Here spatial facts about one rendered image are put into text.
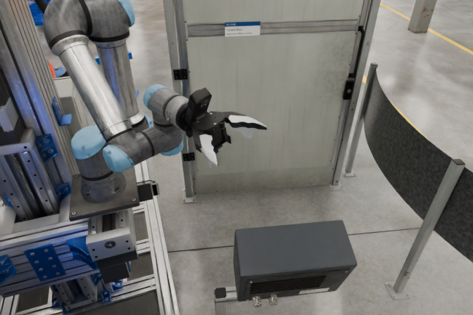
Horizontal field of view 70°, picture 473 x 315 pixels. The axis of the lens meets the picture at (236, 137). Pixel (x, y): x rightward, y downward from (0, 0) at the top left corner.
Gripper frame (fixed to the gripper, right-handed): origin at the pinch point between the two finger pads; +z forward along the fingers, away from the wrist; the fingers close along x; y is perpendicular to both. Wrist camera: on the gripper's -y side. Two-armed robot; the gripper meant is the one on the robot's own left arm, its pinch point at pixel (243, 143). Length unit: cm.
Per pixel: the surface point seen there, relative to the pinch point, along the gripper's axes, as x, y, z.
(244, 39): -93, 37, -95
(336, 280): -3.2, 31.6, 23.7
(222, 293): 15.8, 38.3, 3.3
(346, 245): -7.3, 22.9, 22.6
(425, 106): -316, 191, -49
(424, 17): -573, 200, -157
